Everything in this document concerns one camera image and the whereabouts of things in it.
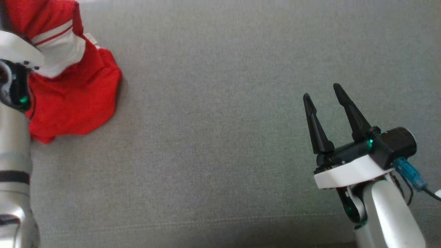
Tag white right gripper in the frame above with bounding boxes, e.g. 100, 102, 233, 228
303, 83, 394, 189

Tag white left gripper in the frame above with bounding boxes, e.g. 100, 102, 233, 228
0, 30, 45, 70

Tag red basketball shorts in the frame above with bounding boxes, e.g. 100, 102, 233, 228
25, 33, 123, 144

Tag grey sofa seat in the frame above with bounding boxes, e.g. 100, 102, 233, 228
0, 0, 441, 248

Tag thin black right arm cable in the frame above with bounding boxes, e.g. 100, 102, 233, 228
422, 187, 441, 202

